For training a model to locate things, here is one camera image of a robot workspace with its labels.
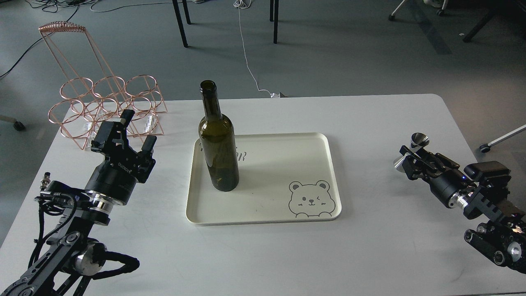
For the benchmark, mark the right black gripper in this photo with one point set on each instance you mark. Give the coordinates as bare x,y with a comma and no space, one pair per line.
442,174

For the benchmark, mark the chair base top right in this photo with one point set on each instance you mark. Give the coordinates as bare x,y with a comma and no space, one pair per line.
439,5

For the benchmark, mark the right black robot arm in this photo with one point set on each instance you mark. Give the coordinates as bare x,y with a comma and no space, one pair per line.
481,189

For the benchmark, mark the cream bear tray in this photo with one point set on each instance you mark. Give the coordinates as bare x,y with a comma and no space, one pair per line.
283,178

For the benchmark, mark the silver metal jigger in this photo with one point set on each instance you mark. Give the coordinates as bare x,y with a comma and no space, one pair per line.
418,141

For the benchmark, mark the copper wire wine rack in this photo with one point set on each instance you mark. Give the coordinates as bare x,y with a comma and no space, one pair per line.
86,103

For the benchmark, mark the dark green wine bottle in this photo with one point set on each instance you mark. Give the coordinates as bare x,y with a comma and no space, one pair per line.
216,133

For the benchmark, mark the chair caster base right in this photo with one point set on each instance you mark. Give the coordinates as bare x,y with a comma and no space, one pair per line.
486,147

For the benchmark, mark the chair caster left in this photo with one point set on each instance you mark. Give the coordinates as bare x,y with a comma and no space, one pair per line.
17,125

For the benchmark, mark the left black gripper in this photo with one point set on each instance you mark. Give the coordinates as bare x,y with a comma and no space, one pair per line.
122,167

